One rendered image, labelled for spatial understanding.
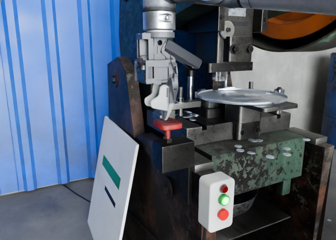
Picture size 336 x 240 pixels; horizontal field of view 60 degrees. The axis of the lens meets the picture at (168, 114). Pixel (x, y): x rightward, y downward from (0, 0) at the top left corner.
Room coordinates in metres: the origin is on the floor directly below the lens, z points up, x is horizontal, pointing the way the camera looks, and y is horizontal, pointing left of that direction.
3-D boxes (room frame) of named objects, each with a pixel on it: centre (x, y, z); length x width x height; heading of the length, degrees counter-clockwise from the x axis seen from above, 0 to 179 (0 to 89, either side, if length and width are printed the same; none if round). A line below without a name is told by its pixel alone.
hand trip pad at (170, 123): (0.71, 0.00, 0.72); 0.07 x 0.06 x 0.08; 27
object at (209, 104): (1.06, -0.19, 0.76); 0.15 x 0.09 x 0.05; 117
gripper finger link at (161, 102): (0.69, 0.02, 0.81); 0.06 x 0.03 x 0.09; 117
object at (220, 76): (1.06, -0.19, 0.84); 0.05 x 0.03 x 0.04; 117
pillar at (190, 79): (1.09, -0.08, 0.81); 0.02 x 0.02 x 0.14
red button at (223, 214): (0.64, -0.14, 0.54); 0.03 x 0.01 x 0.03; 117
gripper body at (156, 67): (0.70, 0.03, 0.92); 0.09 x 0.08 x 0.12; 117
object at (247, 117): (0.91, -0.27, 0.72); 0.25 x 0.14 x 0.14; 27
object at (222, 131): (1.07, -0.19, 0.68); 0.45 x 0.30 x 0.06; 117
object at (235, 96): (0.96, -0.24, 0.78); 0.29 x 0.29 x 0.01
